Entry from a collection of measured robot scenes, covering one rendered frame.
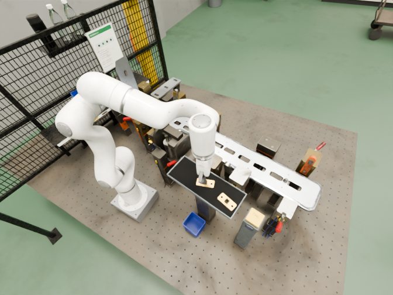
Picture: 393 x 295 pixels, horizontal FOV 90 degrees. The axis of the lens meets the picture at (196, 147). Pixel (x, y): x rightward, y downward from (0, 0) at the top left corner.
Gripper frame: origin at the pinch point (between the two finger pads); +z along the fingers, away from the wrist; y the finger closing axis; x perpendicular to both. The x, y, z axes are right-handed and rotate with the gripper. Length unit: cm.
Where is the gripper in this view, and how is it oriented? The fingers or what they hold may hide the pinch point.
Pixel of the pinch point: (204, 172)
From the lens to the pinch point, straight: 85.3
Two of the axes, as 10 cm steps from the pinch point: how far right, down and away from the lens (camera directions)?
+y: 2.2, -7.9, 5.7
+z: 0.6, 6.0, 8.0
